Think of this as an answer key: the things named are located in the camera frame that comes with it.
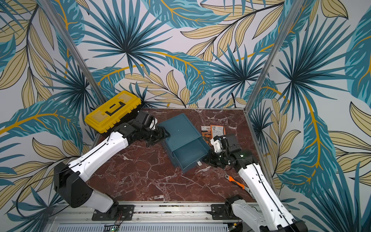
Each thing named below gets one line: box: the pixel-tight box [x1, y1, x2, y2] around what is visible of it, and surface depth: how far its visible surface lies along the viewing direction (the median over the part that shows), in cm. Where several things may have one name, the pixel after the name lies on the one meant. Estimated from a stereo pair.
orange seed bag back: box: [210, 125, 227, 140], surface depth 108 cm
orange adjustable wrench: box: [225, 174, 255, 199], surface depth 85 cm
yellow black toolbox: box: [84, 90, 143, 135], surface depth 97 cm
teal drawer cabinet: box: [157, 113, 212, 174], surface depth 80 cm
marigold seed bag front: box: [200, 125, 213, 148], surface depth 109 cm
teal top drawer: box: [171, 136, 212, 173], surface depth 78 cm
